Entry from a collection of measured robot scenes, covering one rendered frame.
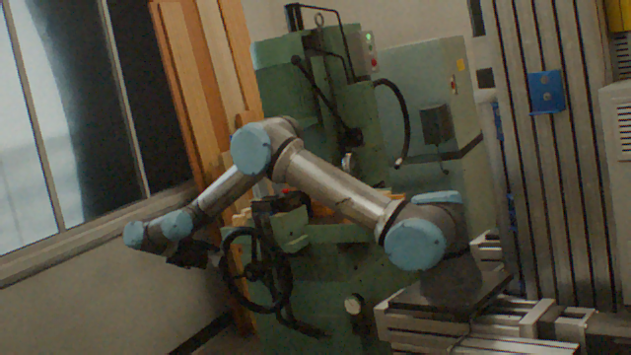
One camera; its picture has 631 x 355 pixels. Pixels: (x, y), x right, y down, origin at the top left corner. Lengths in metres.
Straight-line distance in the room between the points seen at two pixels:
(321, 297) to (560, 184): 0.96
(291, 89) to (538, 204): 0.96
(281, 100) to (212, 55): 1.81
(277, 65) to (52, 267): 1.45
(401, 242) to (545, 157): 0.39
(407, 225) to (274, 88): 0.96
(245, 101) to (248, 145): 2.66
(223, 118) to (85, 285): 1.34
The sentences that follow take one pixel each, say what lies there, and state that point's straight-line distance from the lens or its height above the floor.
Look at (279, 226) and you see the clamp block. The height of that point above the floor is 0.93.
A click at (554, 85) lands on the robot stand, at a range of 1.48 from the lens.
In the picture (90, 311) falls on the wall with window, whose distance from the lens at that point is 3.22.
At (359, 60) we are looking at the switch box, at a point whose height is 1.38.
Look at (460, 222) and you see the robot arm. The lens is 1.51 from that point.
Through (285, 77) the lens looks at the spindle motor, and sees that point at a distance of 2.17.
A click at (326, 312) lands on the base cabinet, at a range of 2.20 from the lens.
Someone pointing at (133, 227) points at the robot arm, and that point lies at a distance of 1.81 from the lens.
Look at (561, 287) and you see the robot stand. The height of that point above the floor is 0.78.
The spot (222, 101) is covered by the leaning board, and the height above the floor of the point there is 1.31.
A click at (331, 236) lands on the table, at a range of 2.07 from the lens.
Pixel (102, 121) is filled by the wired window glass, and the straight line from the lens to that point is 3.46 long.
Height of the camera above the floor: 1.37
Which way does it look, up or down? 9 degrees down
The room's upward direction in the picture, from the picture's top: 12 degrees counter-clockwise
